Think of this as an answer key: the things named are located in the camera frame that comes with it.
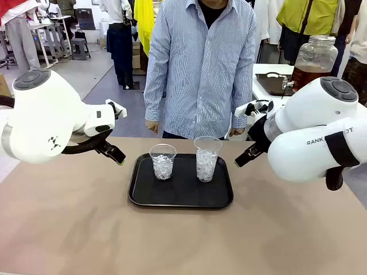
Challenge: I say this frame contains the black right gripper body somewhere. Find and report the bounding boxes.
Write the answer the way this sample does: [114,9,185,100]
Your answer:
[247,113,273,152]

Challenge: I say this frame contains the tall clear iced cup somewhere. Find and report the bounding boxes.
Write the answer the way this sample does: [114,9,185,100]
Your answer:
[193,136,223,183]

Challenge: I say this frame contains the short clear iced cup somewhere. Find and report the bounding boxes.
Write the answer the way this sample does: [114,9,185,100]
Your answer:
[149,144,177,181]

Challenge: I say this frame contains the person's left forearm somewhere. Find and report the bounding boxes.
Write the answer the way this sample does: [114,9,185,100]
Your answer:
[231,71,253,129]

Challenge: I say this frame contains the person's right forearm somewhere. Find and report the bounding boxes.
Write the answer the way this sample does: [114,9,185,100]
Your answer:
[144,65,167,123]

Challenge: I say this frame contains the person's right hand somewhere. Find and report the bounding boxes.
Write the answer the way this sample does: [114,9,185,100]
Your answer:
[145,120,159,135]

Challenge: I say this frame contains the white side table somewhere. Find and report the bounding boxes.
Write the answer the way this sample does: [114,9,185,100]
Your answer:
[251,63,367,115]

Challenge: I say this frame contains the black tray under dispenser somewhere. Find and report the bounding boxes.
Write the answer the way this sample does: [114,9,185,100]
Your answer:
[255,72,296,97]

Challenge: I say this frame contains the black serving tray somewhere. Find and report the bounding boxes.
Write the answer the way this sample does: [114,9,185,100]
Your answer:
[127,153,235,209]

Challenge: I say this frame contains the person in striped shirt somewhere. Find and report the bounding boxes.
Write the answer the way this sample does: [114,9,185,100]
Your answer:
[143,0,257,140]

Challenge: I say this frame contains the glass tea dispenser jar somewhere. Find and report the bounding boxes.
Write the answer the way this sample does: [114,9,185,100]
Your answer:
[282,34,339,94]

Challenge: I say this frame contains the brown cardboard box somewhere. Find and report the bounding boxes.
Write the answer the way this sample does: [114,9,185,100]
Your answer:
[132,41,150,69]

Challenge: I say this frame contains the grey plastic stool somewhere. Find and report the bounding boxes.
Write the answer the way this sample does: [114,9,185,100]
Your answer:
[70,38,92,61]

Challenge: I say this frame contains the yellow-green jacket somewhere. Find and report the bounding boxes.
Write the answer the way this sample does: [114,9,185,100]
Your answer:
[276,0,339,37]

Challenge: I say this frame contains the bystander in dark trousers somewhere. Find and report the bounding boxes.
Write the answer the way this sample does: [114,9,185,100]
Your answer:
[341,0,367,105]

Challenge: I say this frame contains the yellow hanging garment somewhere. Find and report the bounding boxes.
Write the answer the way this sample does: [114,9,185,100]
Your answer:
[134,0,155,58]

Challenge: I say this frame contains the black framed board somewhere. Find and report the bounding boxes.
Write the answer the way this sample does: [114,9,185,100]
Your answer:
[76,8,97,31]

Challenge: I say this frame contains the white workshop desk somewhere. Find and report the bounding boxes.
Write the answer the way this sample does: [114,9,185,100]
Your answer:
[28,15,72,68]

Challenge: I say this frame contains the person in grey trousers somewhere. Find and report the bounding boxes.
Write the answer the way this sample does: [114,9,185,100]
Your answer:
[5,11,41,71]

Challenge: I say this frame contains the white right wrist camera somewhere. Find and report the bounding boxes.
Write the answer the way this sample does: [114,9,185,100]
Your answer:
[235,100,275,118]

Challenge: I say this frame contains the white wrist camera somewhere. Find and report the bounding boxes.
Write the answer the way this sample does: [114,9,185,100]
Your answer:
[105,99,127,119]
[235,100,275,118]

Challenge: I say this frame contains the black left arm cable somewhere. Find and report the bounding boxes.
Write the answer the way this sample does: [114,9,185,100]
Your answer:
[61,130,114,155]

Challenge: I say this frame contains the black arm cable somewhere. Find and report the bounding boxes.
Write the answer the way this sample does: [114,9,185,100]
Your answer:
[61,130,114,155]
[325,164,345,192]

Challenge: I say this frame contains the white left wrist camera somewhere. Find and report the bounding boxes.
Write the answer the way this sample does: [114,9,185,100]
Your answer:
[105,99,127,119]

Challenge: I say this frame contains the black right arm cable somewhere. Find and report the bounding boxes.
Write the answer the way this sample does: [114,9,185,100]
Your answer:
[325,164,345,192]

